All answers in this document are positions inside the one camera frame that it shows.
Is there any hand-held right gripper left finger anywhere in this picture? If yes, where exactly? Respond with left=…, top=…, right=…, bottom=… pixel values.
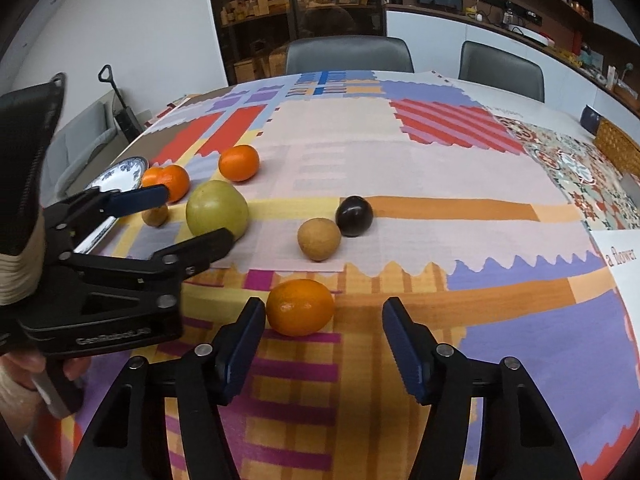
left=62, top=296, right=267, bottom=480

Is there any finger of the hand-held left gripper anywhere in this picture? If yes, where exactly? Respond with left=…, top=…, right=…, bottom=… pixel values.
left=43, top=183, right=170, bottom=257
left=59, top=227, right=236, bottom=312

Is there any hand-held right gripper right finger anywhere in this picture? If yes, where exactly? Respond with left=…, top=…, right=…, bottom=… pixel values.
left=381, top=296, right=583, bottom=480

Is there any small brown round fruit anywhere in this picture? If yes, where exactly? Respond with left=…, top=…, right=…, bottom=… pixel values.
left=141, top=203, right=170, bottom=228

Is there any blue and white plate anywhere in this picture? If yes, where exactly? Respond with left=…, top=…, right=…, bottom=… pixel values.
left=74, top=156, right=150, bottom=255

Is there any orange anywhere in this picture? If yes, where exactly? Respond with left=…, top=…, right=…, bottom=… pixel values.
left=218, top=144, right=261, bottom=182
left=141, top=164, right=191, bottom=204
left=265, top=278, right=335, bottom=337

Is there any green apple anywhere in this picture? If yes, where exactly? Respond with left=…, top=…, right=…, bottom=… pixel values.
left=185, top=180, right=250, bottom=241

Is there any dark purple plum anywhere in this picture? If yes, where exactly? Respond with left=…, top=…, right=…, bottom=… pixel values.
left=335, top=195, right=374, bottom=238

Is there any person's left hand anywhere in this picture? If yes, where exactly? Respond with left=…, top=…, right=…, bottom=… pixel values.
left=0, top=351, right=89, bottom=441

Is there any grey sofa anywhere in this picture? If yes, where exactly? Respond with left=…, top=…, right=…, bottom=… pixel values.
left=40, top=99, right=151, bottom=206

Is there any black stick vacuum cleaner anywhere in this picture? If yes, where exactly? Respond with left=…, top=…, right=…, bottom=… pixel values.
left=98, top=64, right=143, bottom=145

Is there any colourful patchwork tablecloth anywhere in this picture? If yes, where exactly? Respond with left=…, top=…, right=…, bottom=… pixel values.
left=27, top=67, right=640, bottom=480

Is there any white printed sheet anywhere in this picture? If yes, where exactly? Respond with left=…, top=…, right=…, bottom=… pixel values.
left=589, top=228, right=640, bottom=301

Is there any dark glass-door cabinet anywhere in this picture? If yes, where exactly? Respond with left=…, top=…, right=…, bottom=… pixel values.
left=204, top=0, right=388, bottom=87

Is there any grey chair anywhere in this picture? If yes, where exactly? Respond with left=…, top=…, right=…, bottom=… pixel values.
left=457, top=40, right=546, bottom=102
left=284, top=36, right=415, bottom=76

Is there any floral patterned cloth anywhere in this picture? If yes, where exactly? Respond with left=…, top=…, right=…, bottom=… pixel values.
left=492, top=112, right=640, bottom=231

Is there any woven wicker basket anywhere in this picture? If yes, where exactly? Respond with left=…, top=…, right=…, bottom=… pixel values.
left=595, top=117, right=640, bottom=177

